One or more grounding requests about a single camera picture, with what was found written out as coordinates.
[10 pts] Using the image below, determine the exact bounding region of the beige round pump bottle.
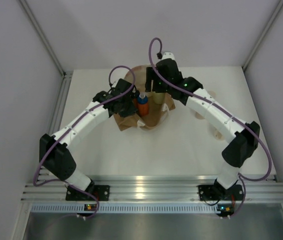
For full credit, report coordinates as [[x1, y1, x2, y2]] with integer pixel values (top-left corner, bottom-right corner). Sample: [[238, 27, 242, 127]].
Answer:
[[194, 90, 216, 120]]

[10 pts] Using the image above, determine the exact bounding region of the cream pump bottle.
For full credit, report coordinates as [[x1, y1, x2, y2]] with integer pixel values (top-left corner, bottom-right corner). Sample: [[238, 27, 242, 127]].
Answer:
[[213, 127, 225, 141]]

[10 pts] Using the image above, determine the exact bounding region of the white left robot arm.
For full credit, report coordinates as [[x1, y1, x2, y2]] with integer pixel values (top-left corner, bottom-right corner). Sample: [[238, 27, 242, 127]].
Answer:
[[39, 78, 137, 200]]

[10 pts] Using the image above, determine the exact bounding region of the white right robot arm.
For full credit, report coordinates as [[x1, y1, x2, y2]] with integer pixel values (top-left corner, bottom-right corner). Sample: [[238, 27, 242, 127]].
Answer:
[[145, 58, 260, 199]]

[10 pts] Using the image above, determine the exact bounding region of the orange bottle blue cap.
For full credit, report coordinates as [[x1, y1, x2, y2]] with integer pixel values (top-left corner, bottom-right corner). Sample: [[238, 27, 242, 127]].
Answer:
[[133, 91, 150, 117]]

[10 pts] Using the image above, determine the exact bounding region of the yellow-green pump bottle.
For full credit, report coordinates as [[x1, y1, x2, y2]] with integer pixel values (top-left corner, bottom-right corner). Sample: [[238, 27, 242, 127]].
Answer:
[[152, 92, 166, 105]]

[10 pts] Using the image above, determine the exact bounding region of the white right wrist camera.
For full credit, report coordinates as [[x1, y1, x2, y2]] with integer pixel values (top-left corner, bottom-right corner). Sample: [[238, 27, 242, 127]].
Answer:
[[161, 51, 175, 60]]

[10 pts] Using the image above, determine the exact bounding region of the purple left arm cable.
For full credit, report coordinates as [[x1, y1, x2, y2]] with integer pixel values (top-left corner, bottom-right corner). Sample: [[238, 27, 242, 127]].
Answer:
[[32, 65, 136, 187]]

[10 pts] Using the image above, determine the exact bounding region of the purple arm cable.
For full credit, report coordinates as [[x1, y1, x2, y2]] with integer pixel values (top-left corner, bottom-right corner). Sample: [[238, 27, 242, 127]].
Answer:
[[32, 65, 136, 187], [148, 37, 273, 181]]

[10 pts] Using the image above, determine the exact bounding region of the left aluminium frame post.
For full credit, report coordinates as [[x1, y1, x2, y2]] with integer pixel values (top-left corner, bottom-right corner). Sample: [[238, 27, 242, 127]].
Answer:
[[18, 0, 69, 78]]

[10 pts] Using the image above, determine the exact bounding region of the aluminium frame post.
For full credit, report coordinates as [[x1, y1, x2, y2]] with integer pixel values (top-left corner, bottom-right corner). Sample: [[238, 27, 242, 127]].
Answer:
[[241, 0, 283, 73], [18, 0, 69, 78]]

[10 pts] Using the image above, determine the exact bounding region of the aluminium mounting rail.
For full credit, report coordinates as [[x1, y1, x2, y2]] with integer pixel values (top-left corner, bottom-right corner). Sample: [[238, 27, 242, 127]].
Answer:
[[21, 176, 283, 203]]

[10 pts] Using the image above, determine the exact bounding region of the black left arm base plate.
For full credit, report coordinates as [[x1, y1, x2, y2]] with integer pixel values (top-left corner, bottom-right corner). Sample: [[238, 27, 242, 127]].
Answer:
[[65, 184, 111, 202]]

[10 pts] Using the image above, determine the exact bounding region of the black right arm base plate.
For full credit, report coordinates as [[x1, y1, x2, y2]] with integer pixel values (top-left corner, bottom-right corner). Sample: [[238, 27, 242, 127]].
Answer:
[[197, 184, 244, 202]]

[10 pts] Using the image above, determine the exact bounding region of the right aluminium frame post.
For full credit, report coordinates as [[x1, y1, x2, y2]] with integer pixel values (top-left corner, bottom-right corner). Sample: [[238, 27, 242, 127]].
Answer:
[[241, 0, 283, 73]]

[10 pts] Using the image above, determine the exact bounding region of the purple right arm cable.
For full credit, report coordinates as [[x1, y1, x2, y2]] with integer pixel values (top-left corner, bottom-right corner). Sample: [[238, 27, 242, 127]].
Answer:
[[148, 37, 273, 181]]

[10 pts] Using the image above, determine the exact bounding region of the perforated grey cable duct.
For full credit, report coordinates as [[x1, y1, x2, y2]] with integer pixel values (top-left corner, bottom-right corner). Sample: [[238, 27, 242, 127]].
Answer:
[[31, 203, 231, 214]]

